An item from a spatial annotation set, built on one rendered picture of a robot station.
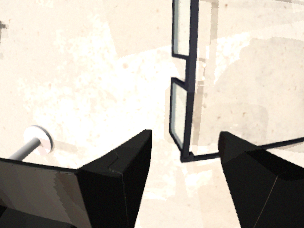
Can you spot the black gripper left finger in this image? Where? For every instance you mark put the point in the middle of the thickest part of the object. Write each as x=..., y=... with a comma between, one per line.
x=105, y=193

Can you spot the black glasses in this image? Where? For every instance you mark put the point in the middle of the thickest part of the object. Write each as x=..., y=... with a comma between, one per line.
x=185, y=20

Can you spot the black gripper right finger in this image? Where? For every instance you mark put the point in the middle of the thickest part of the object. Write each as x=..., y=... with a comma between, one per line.
x=267, y=190

